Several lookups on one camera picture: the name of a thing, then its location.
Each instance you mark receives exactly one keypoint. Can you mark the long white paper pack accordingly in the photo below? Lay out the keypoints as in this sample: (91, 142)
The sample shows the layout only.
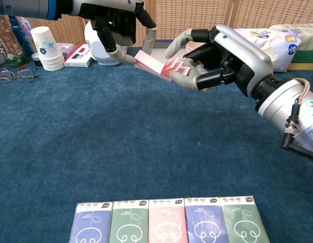
(308, 31)

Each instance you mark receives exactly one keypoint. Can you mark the green scouring sponge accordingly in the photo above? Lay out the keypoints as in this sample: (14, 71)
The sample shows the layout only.
(304, 60)

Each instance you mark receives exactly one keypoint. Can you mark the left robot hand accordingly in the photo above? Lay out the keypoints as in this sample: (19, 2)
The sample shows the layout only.
(108, 10)

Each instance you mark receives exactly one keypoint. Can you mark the small black jar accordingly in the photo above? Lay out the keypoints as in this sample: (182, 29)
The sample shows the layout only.
(35, 60)

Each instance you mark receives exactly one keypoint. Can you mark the blue white tissue bag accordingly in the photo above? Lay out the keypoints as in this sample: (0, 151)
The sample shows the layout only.
(275, 43)

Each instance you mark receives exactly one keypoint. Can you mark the blue tissue packet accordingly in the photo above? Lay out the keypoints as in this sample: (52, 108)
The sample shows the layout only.
(92, 225)
(205, 222)

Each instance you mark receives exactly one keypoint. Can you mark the small purple box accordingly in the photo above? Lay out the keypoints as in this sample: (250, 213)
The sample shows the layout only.
(66, 49)

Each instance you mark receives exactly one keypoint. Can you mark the green tissue packet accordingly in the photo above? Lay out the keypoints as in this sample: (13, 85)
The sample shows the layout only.
(243, 221)
(128, 224)

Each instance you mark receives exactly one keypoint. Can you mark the stack of paper cups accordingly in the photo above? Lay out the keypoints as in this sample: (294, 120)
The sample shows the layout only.
(48, 53)

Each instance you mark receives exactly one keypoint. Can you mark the wicker folding screen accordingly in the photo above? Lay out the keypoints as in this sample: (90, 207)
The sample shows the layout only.
(192, 15)

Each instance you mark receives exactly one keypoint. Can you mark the pink paper booklet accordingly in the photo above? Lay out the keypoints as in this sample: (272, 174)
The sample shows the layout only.
(151, 64)

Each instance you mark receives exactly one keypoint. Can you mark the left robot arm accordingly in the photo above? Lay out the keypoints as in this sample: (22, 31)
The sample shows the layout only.
(24, 7)

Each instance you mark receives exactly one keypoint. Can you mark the red white blue box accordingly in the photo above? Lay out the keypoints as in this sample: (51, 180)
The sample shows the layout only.
(78, 57)

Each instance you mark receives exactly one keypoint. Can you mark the blue carpet mat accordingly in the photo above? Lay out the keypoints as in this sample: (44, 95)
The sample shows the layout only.
(121, 126)

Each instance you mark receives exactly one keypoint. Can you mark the clear water bottle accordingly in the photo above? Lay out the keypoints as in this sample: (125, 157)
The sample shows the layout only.
(26, 27)

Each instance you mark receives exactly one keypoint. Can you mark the white rice cooker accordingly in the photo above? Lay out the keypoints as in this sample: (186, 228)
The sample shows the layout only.
(95, 48)

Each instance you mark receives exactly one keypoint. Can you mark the beige bowl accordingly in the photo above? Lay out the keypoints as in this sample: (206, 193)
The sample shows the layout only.
(195, 46)

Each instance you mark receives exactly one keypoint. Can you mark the green tea bottle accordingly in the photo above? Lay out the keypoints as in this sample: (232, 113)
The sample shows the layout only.
(8, 43)

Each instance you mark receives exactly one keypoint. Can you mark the thin-framed eyeglasses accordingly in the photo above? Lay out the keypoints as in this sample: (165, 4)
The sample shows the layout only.
(24, 75)

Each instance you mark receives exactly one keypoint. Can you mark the grey tray blue rim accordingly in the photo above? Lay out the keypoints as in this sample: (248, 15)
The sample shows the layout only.
(159, 54)

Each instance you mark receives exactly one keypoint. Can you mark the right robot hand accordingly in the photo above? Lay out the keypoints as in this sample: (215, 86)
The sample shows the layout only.
(237, 58)

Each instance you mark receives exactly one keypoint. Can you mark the dark blue bottle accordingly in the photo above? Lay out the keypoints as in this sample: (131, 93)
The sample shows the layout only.
(16, 30)

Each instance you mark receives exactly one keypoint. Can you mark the pink tissue packet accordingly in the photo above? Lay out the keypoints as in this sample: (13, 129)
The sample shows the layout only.
(167, 222)

